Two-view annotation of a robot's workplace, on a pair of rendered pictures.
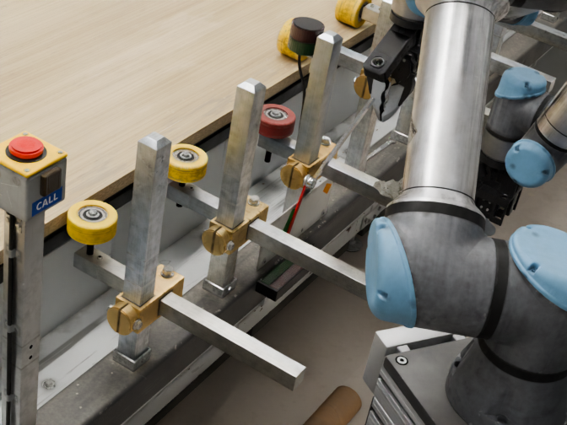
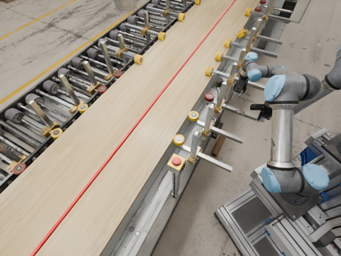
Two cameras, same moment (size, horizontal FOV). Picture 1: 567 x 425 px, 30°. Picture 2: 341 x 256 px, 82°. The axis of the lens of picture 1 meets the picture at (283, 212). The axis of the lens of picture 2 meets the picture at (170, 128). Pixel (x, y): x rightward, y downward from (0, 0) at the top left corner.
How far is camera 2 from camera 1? 0.72 m
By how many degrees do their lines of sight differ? 21
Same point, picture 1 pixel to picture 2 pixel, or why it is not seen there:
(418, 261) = (281, 184)
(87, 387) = (184, 173)
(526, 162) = not seen: hidden behind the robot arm
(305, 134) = (218, 102)
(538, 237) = (310, 170)
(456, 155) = (287, 152)
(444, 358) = not seen: hidden behind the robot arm
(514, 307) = (305, 189)
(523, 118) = not seen: hidden behind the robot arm
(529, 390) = (304, 198)
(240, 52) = (196, 76)
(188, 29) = (182, 71)
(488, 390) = (293, 197)
